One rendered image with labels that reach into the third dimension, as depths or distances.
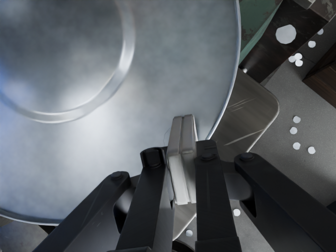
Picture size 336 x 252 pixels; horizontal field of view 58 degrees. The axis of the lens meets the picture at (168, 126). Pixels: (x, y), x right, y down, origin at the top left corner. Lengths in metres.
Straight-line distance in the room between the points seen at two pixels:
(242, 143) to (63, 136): 0.14
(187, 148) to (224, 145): 0.08
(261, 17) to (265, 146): 0.68
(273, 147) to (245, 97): 0.81
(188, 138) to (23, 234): 0.33
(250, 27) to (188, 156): 0.26
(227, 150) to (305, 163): 0.84
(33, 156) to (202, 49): 0.16
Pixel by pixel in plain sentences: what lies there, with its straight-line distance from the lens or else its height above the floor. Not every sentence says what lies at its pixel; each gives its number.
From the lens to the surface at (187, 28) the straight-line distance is 0.24.
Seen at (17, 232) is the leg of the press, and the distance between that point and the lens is 0.46.
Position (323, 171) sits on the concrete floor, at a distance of 1.08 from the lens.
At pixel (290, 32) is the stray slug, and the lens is 0.39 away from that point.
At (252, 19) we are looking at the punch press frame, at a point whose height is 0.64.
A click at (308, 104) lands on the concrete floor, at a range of 1.06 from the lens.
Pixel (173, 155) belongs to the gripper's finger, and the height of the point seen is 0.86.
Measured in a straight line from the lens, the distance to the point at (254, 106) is 0.23.
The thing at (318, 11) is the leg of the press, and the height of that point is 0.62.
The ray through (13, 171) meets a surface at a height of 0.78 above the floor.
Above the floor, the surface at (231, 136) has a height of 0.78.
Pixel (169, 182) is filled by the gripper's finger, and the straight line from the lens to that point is 0.15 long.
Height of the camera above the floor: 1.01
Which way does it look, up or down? 83 degrees down
